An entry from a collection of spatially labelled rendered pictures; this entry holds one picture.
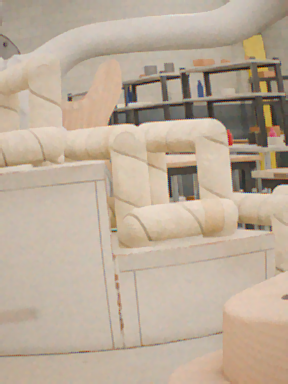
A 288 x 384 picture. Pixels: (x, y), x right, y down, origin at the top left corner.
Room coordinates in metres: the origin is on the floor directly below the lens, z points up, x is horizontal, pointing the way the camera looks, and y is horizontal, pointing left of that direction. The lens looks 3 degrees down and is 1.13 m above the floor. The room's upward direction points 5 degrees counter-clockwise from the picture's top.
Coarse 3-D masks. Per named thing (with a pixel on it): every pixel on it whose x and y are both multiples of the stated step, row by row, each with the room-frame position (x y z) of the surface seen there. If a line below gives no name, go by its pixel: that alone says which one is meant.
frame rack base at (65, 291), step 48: (0, 192) 1.02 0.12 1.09; (48, 192) 1.04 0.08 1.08; (96, 192) 1.05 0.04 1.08; (0, 240) 1.02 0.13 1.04; (48, 240) 1.04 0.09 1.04; (96, 240) 1.05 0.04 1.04; (0, 288) 1.02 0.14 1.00; (48, 288) 1.04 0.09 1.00; (96, 288) 1.05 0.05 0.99; (0, 336) 1.02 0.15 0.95; (48, 336) 1.03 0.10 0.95; (96, 336) 1.05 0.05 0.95
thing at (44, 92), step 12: (36, 72) 1.08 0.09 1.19; (48, 72) 1.08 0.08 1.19; (36, 84) 1.08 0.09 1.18; (48, 84) 1.08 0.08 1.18; (60, 84) 1.09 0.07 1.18; (36, 96) 1.08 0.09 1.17; (48, 96) 1.08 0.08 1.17; (60, 96) 1.09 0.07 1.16; (36, 108) 1.08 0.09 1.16; (48, 108) 1.08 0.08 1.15; (60, 108) 1.09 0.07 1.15; (36, 120) 1.08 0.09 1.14; (48, 120) 1.08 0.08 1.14; (60, 120) 1.09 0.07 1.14
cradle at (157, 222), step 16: (144, 208) 1.10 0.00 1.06; (160, 208) 1.11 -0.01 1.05; (176, 208) 1.11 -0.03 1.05; (192, 208) 1.11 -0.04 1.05; (208, 208) 1.12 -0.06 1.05; (224, 208) 1.12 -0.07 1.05; (128, 224) 1.10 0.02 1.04; (144, 224) 1.09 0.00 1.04; (160, 224) 1.10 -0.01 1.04; (176, 224) 1.10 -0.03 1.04; (192, 224) 1.11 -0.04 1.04; (208, 224) 1.12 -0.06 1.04; (224, 224) 1.12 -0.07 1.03; (144, 240) 1.10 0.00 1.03
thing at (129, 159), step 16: (112, 144) 1.11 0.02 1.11; (128, 144) 1.10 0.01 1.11; (144, 144) 1.11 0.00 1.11; (112, 160) 1.11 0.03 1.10; (128, 160) 1.10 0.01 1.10; (144, 160) 1.11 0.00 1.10; (128, 176) 1.10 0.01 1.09; (144, 176) 1.11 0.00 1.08; (128, 192) 1.10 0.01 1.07; (144, 192) 1.11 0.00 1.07; (128, 208) 1.10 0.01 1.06; (128, 240) 1.10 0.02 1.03
